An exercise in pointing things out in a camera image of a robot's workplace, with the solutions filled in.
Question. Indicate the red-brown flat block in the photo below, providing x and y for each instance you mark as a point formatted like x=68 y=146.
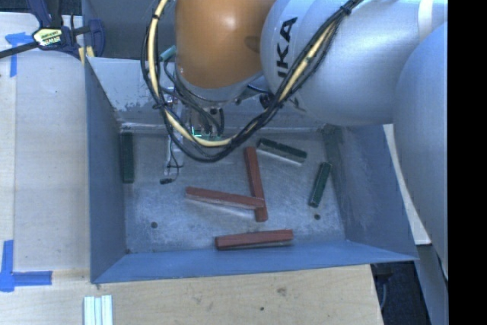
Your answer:
x=220 y=197
x=255 y=182
x=254 y=239

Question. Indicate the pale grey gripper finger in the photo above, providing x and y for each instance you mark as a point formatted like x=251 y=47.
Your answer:
x=169 y=154
x=179 y=155

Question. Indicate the dark green flat block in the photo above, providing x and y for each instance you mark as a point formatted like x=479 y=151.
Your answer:
x=282 y=149
x=319 y=184
x=127 y=158

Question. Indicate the grey metal bin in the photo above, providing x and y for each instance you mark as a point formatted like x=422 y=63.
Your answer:
x=182 y=259

